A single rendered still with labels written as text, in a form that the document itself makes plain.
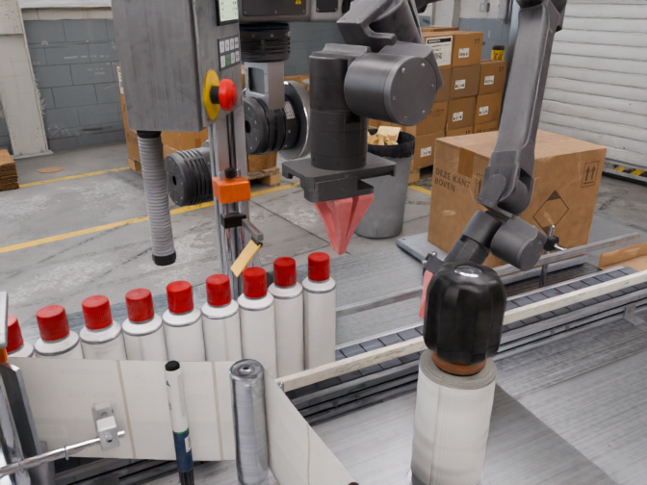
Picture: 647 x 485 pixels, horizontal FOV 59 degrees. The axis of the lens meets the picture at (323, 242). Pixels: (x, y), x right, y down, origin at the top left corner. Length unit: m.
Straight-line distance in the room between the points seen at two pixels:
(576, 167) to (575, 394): 0.54
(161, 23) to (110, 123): 5.72
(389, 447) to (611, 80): 4.73
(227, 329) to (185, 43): 0.37
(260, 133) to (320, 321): 0.66
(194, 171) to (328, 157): 1.32
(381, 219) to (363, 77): 3.10
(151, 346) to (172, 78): 0.34
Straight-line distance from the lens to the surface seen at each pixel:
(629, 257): 1.60
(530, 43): 1.10
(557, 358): 1.14
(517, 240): 0.93
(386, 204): 3.55
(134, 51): 0.73
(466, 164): 1.33
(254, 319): 0.81
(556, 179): 1.36
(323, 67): 0.54
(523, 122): 1.02
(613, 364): 1.17
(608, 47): 5.35
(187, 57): 0.70
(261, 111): 1.41
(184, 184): 1.84
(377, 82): 0.49
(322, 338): 0.88
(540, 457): 0.85
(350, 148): 0.55
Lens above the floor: 1.44
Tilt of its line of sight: 24 degrees down
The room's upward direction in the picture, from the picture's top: straight up
